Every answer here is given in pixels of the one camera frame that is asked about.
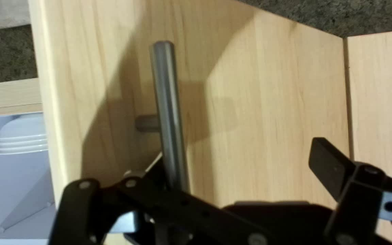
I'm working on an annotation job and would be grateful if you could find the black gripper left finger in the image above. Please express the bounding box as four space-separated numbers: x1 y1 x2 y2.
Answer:
49 159 269 245

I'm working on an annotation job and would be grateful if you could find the light wood cabinet door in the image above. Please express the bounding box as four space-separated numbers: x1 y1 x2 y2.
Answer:
28 0 348 205
344 28 392 245

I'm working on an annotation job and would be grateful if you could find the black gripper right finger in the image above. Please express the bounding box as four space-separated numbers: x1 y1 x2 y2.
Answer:
309 137 392 245

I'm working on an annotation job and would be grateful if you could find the stack of white plates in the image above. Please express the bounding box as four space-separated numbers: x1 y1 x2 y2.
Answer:
0 114 47 155

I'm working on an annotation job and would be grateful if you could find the silver bar door handle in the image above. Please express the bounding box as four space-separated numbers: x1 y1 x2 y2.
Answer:
136 41 189 192

